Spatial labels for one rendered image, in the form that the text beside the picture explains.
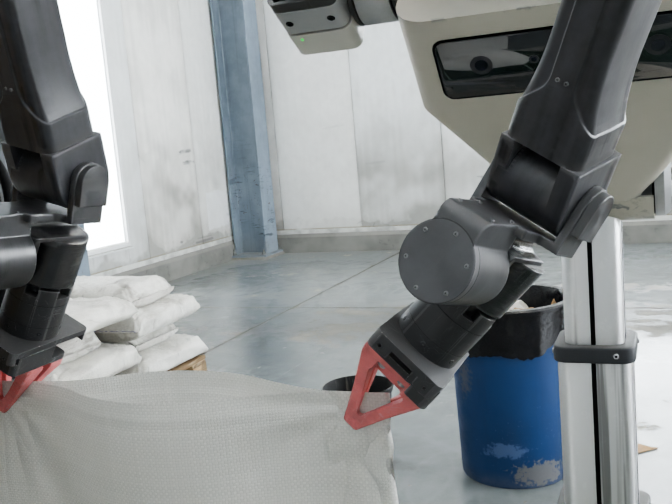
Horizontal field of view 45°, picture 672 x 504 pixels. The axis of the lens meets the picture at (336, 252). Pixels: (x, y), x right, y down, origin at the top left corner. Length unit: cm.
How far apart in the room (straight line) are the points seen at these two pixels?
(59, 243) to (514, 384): 225
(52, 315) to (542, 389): 227
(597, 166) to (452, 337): 16
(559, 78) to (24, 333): 52
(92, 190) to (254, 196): 874
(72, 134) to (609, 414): 80
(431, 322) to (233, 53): 900
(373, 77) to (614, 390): 807
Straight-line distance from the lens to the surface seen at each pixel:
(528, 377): 285
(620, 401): 119
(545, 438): 296
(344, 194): 926
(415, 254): 54
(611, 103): 57
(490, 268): 54
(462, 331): 61
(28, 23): 71
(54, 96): 73
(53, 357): 83
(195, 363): 450
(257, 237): 952
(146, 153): 822
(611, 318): 117
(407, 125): 897
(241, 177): 953
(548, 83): 56
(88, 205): 74
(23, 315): 79
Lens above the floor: 125
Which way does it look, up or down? 8 degrees down
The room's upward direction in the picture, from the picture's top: 5 degrees counter-clockwise
